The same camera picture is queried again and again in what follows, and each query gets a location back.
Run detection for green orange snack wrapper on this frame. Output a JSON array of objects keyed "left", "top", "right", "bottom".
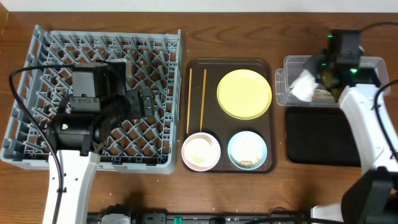
[{"left": 312, "top": 89, "right": 335, "bottom": 101}]

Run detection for white tissue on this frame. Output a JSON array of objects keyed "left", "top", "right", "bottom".
[{"left": 290, "top": 70, "right": 318, "bottom": 102}]

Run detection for wooden chopstick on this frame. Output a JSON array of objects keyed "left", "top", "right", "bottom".
[
  {"left": 186, "top": 68, "right": 192, "bottom": 134},
  {"left": 200, "top": 69, "right": 207, "bottom": 132}
]

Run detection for light blue bowl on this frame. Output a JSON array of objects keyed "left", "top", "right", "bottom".
[{"left": 227, "top": 131, "right": 268, "bottom": 170}]

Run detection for rice and food scraps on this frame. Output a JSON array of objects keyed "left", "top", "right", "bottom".
[{"left": 234, "top": 156, "right": 261, "bottom": 169}]

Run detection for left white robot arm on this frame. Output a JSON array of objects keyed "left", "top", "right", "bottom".
[{"left": 43, "top": 58, "right": 155, "bottom": 223}]

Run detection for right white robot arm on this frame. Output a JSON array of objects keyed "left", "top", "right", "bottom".
[{"left": 290, "top": 29, "right": 397, "bottom": 223}]

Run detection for clear plastic waste bin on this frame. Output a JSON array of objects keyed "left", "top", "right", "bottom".
[{"left": 274, "top": 55, "right": 391, "bottom": 109}]

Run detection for black waste tray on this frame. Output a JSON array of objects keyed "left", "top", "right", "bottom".
[{"left": 285, "top": 107, "right": 361, "bottom": 167}]

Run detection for pink plate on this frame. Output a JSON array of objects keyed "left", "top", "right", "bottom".
[{"left": 181, "top": 136, "right": 222, "bottom": 172}]

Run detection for yellow plate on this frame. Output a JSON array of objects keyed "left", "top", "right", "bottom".
[{"left": 216, "top": 69, "right": 272, "bottom": 120}]

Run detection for dark brown serving tray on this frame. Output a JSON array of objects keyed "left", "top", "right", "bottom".
[{"left": 183, "top": 58, "right": 277, "bottom": 174}]

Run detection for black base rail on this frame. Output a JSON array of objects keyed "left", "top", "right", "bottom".
[{"left": 86, "top": 204, "right": 306, "bottom": 224}]

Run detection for left black cable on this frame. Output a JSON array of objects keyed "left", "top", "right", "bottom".
[{"left": 8, "top": 60, "right": 109, "bottom": 224}]

